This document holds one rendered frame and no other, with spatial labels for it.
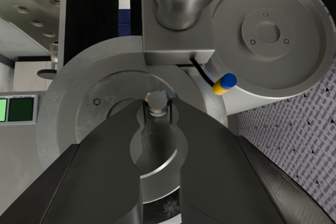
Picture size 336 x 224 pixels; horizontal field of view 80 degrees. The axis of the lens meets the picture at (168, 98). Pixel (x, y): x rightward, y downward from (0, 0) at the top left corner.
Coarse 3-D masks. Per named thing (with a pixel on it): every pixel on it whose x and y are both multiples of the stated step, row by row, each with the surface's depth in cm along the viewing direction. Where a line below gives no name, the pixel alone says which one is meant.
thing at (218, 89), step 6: (192, 60) 15; (198, 66) 14; (204, 72) 14; (204, 78) 14; (222, 78) 11; (228, 78) 11; (234, 78) 11; (210, 84) 14; (216, 84) 12; (222, 84) 12; (228, 84) 11; (234, 84) 11; (216, 90) 13; (222, 90) 12
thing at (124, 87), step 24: (120, 72) 14; (144, 72) 14; (96, 96) 14; (120, 96) 14; (144, 96) 14; (96, 120) 14; (168, 120) 14; (144, 144) 13; (168, 144) 14; (144, 168) 13
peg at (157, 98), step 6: (150, 90) 11; (156, 90) 11; (162, 90) 11; (150, 96) 11; (156, 96) 11; (162, 96) 11; (168, 96) 11; (150, 102) 11; (156, 102) 11; (162, 102) 11; (168, 102) 11; (150, 108) 11; (156, 108) 11; (162, 108) 11; (156, 114) 12; (162, 114) 13
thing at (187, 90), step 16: (96, 64) 16; (112, 64) 16; (128, 64) 16; (144, 64) 16; (80, 80) 16; (96, 80) 16; (176, 80) 16; (192, 80) 16; (64, 96) 15; (80, 96) 15; (192, 96) 16; (64, 112) 15; (64, 128) 15; (64, 144) 15; (176, 160) 15; (160, 176) 15; (176, 176) 15; (144, 192) 14; (160, 192) 14
